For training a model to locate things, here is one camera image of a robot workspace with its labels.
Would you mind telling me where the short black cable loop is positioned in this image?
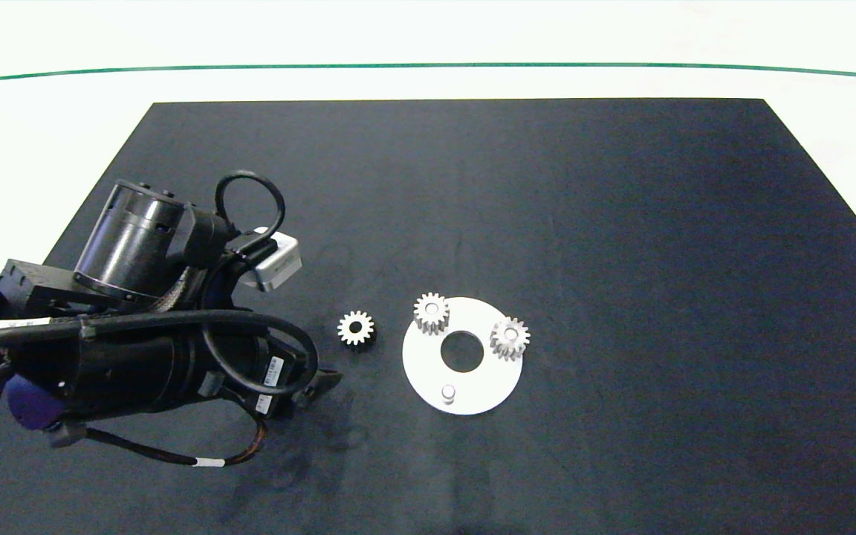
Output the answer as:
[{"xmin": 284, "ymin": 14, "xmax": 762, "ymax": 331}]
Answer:
[{"xmin": 215, "ymin": 170, "xmax": 287, "ymax": 240}]

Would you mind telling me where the small steel gear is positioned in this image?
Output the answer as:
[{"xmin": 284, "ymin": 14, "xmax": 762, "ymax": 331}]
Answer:
[
  {"xmin": 489, "ymin": 316, "xmax": 532, "ymax": 363},
  {"xmin": 412, "ymin": 292, "xmax": 450, "ymax": 336},
  {"xmin": 337, "ymin": 310, "xmax": 377, "ymax": 348}
]

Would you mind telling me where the dark mat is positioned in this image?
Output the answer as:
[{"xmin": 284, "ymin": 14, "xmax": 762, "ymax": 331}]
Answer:
[{"xmin": 0, "ymin": 98, "xmax": 856, "ymax": 535}]

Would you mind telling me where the round white plate with pins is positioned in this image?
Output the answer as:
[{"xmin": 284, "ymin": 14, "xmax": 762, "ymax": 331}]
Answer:
[{"xmin": 401, "ymin": 296, "xmax": 525, "ymax": 416}]

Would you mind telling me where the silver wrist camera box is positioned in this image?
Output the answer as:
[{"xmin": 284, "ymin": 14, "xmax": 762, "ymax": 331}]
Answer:
[{"xmin": 238, "ymin": 229, "xmax": 303, "ymax": 293}]

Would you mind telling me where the thin black cable white tag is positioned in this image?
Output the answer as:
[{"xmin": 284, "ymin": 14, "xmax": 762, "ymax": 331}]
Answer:
[{"xmin": 83, "ymin": 416, "xmax": 270, "ymax": 468}]

